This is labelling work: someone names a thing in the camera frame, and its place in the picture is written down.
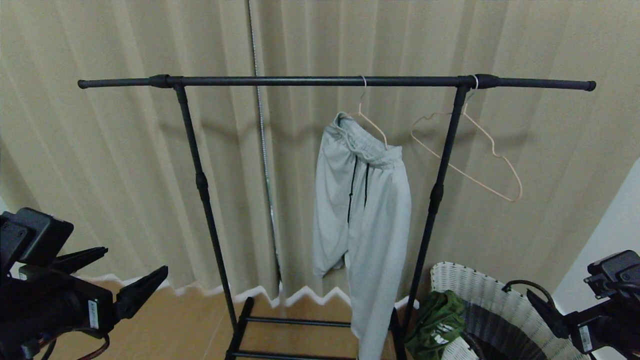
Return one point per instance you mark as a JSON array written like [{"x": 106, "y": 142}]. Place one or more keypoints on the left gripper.
[{"x": 50, "y": 310}]

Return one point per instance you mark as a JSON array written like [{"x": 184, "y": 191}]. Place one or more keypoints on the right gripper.
[{"x": 610, "y": 325}]

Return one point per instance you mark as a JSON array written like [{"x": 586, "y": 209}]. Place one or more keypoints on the green printed garment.
[{"x": 435, "y": 320}]

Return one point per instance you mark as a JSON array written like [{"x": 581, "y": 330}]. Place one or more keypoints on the pink clothes hanger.
[
  {"x": 462, "y": 167},
  {"x": 372, "y": 129}
]

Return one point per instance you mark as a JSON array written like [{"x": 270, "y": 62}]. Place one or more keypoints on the pale grey shorts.
[{"x": 375, "y": 225}]

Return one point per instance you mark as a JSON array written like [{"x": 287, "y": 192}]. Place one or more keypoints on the white laundry basket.
[{"x": 475, "y": 285}]

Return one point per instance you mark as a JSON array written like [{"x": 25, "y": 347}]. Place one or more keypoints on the black clothes rack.
[{"x": 275, "y": 81}]

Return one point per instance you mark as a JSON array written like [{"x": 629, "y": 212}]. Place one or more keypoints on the beige curtain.
[{"x": 100, "y": 150}]

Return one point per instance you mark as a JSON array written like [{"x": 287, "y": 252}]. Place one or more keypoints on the metal curtain wand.
[{"x": 261, "y": 125}]

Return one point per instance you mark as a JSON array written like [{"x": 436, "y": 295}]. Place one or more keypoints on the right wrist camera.
[{"x": 615, "y": 270}]

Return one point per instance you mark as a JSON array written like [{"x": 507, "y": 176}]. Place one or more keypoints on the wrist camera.
[
  {"x": 35, "y": 235},
  {"x": 615, "y": 270}
]

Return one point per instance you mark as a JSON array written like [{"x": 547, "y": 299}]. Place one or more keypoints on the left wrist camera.
[{"x": 35, "y": 235}]

